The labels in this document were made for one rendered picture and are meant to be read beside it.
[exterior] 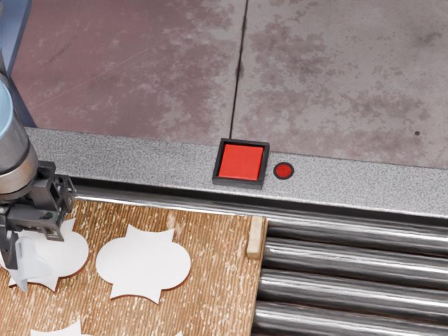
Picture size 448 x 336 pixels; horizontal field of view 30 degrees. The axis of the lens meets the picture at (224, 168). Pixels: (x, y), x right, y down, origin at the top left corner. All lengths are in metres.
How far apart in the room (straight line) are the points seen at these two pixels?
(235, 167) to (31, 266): 0.34
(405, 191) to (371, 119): 1.20
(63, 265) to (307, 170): 0.39
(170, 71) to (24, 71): 0.47
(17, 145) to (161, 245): 0.32
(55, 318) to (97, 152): 0.29
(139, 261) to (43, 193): 0.22
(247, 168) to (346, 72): 1.32
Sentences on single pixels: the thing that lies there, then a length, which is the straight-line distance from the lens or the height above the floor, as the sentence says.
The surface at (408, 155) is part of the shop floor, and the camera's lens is 2.38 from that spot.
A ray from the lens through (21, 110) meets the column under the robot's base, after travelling 1.75.
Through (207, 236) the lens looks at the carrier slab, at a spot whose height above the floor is 0.94.
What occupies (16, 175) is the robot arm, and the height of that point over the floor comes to 1.21.
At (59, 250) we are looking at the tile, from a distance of 1.23.
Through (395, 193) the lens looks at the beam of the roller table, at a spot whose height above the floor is 0.91.
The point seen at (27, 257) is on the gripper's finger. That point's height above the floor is 1.04.
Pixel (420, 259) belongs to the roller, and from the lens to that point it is 1.20.
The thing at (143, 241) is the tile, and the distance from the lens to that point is 1.20.
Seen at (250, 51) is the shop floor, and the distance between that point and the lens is 2.61.
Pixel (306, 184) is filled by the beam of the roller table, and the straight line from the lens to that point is 1.26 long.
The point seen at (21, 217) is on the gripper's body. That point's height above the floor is 1.11.
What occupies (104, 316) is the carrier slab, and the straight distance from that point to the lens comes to 1.18.
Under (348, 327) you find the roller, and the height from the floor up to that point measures 0.92.
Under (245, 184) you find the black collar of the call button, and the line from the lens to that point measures 1.25.
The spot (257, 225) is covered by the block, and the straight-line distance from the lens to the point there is 1.17.
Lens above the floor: 1.99
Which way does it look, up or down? 57 degrees down
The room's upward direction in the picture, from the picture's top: 12 degrees counter-clockwise
